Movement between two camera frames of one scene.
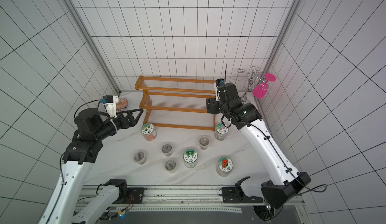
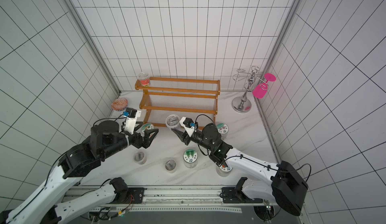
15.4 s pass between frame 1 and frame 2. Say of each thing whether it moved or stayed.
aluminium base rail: stayed
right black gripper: moved
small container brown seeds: stayed
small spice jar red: stayed
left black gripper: moved
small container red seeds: moved
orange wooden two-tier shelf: stayed
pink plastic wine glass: stayed
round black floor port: stayed
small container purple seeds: moved
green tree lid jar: stayed
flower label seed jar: stayed
